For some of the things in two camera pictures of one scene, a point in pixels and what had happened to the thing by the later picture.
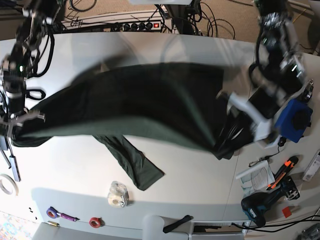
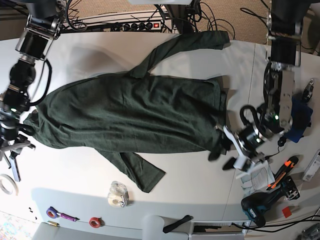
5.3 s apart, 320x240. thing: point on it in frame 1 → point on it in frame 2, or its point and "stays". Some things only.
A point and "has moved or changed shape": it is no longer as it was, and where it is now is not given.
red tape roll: x=96 y=222 stays
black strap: x=174 y=224 stays
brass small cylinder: x=53 y=223 stays
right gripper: x=261 y=108 → x=246 y=142
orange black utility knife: x=289 y=164 stays
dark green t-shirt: x=125 y=106 has moved or changed shape
